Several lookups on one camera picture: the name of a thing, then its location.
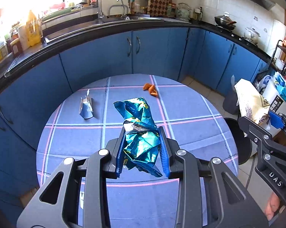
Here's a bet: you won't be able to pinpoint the glass teapot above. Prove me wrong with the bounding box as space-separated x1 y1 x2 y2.
176 3 191 21

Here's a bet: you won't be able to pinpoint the person's right hand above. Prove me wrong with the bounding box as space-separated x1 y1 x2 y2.
264 192 280 221

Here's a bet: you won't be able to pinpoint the grey bin with bag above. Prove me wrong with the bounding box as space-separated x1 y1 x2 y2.
223 75 239 115

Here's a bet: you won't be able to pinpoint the white beige snack bag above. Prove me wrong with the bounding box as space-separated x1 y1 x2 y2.
234 79 270 125

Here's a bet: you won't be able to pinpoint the white appliance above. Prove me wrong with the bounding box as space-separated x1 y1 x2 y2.
262 80 286 115

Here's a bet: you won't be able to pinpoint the blue kitchen cabinets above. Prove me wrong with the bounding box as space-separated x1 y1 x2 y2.
0 27 262 226

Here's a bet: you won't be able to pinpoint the black wok with lid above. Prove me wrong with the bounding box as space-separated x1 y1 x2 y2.
215 12 237 31

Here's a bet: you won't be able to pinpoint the blue plaid tablecloth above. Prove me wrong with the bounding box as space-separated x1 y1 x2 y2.
37 74 238 227

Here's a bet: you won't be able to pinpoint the teal foil snack wrapper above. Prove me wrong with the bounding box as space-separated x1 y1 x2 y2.
113 97 162 178

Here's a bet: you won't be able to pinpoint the black metal shelf rack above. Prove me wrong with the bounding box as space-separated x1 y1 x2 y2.
270 40 286 74

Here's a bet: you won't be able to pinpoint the orange peel piece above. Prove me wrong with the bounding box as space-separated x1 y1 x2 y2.
143 83 158 97

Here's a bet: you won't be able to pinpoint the white kettle pot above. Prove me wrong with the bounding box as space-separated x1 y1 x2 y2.
244 27 260 45

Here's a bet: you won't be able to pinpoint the yellow bottle on counter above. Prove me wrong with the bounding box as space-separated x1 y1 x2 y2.
25 10 41 46

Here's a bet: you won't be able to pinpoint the black round trash bin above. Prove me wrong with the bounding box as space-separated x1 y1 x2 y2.
224 117 252 165

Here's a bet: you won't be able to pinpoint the small blue white carton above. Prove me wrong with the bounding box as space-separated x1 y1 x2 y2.
79 89 93 120

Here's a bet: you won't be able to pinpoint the black countertop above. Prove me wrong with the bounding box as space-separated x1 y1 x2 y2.
0 18 271 94

